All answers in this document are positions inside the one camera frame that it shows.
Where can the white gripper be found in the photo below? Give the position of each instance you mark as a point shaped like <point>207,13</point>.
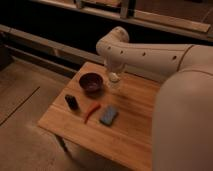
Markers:
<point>114,66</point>

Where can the white ceramic cup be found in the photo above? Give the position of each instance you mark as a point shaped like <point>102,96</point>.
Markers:
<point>114,80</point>

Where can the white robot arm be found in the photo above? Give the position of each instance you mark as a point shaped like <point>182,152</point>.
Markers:
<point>182,124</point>

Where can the dark maroon bowl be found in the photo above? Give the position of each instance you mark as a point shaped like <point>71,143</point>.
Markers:
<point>91,82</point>

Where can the red chili pepper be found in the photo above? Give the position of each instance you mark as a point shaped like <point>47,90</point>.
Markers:
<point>91,110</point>

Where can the blue sponge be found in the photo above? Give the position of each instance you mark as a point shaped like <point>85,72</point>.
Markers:
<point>110,113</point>

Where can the wooden shelf rail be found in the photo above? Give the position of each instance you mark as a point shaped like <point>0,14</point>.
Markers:
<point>191,18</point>

